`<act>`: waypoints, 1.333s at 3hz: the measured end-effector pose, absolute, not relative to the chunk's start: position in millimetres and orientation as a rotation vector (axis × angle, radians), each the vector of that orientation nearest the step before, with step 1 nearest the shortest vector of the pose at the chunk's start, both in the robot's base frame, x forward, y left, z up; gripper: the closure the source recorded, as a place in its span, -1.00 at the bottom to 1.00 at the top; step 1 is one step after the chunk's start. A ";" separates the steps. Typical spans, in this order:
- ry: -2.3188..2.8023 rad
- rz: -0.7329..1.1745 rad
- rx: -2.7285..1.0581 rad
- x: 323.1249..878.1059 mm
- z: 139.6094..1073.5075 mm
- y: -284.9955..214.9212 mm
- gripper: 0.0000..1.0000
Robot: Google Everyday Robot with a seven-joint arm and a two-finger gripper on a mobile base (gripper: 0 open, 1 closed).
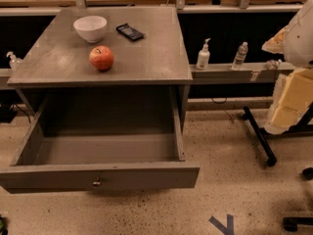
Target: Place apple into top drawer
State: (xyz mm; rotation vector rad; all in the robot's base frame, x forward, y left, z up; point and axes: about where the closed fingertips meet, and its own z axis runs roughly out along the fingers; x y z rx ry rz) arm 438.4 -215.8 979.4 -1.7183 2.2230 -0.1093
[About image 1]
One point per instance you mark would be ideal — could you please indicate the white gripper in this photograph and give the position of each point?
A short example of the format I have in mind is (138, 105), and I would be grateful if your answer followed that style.
(299, 39)

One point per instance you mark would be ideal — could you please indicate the red apple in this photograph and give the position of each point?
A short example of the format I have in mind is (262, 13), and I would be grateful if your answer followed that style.
(101, 57)

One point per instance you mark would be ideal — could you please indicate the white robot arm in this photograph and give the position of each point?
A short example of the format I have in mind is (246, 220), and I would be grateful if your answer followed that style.
(298, 43)

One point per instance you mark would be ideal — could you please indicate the metal drawer knob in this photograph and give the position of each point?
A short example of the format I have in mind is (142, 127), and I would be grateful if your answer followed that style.
(97, 183)

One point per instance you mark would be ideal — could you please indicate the open grey top drawer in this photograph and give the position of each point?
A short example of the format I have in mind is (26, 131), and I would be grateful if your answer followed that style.
(129, 144)

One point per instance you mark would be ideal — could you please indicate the crumpled clear plastic wrap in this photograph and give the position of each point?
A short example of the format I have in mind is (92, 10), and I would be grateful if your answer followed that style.
(273, 64)

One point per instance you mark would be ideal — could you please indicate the clear plastic water bottle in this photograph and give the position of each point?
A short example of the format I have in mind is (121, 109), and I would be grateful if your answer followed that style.
(240, 56)

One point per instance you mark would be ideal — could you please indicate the black metal stand leg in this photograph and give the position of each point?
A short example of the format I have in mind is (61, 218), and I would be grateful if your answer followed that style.
(271, 159)

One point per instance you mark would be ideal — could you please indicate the white pump lotion bottle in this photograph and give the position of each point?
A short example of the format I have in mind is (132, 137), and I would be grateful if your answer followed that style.
(203, 56)

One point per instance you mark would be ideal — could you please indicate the grey wooden cabinet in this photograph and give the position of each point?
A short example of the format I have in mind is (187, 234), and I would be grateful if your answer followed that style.
(108, 70)

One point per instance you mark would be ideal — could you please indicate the white ceramic bowl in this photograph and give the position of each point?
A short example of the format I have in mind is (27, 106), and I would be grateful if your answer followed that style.
(91, 28)

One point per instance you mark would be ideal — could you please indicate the clear pump sanitizer bottle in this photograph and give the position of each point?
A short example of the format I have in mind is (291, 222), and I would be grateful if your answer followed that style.
(14, 60)

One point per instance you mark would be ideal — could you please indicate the grey metal shelf rail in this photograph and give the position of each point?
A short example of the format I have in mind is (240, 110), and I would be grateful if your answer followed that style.
(248, 73)

